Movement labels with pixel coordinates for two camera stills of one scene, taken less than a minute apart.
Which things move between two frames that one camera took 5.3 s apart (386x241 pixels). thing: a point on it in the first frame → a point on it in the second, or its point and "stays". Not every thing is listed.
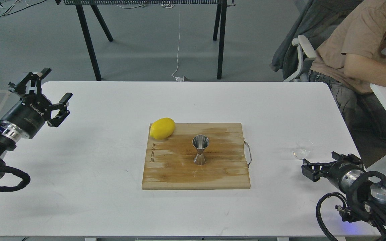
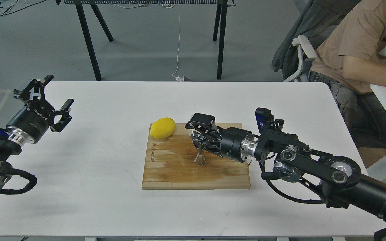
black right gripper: [343, 173] → [232, 143]
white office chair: [303, 45] stays
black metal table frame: [221, 15] stays
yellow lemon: [162, 128] stays
